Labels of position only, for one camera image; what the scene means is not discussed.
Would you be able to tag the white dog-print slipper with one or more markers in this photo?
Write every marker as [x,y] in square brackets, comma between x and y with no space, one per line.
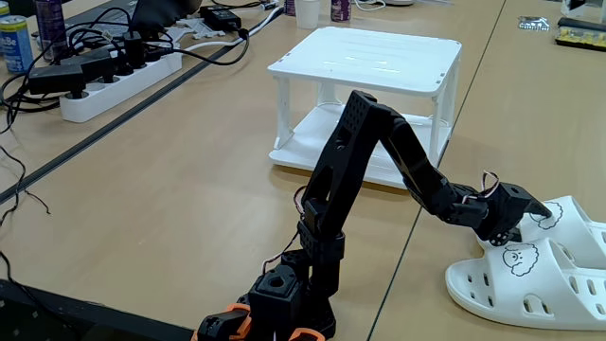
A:
[535,293]
[577,222]

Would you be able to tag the white two-tier shoe rack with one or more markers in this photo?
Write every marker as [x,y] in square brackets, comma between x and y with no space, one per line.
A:
[369,57]

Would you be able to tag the black and yellow device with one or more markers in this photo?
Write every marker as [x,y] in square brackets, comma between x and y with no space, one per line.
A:
[580,38]

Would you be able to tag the silver foil wrapper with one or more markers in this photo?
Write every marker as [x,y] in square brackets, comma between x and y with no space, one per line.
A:
[534,23]

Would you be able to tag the clear plastic box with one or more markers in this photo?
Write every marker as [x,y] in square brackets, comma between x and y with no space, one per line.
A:
[582,7]

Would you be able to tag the white flat device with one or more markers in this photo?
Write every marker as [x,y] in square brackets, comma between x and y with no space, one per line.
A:
[400,2]

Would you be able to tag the dark purple drink can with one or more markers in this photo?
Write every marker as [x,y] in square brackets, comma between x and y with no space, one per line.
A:
[341,9]
[290,7]

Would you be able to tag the white paper cup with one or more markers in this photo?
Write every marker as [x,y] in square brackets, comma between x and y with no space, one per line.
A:
[308,14]

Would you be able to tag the black power adapter brick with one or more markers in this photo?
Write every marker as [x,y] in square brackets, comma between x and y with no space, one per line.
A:
[220,18]

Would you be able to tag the black power plug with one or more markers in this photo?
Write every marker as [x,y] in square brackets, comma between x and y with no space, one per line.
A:
[133,49]

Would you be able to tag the white power strip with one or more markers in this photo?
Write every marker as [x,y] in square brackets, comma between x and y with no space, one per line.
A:
[118,87]

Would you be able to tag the black plug-in adapter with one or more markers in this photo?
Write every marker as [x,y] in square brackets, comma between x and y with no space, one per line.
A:
[87,64]
[57,78]

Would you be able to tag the black board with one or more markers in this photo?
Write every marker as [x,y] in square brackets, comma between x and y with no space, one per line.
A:
[47,317]

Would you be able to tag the tall purple drink can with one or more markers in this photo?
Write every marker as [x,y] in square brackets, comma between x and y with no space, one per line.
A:
[49,23]

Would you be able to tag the blue drink can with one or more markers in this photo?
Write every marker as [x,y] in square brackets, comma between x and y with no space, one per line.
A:
[16,45]

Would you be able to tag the white printed bracket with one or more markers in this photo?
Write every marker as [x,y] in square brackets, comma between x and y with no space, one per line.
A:
[172,34]
[201,28]

